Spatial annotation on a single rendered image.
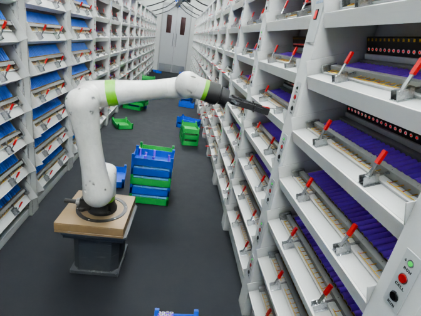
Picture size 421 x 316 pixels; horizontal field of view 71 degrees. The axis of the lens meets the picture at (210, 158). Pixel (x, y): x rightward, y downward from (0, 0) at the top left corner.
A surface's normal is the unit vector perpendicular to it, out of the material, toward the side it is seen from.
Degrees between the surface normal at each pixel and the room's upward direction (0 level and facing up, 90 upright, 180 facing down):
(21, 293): 0
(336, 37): 90
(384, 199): 20
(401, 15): 110
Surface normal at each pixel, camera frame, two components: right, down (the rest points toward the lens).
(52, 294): 0.16, -0.92
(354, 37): 0.10, 0.38
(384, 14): -0.98, 0.21
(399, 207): -0.19, -0.90
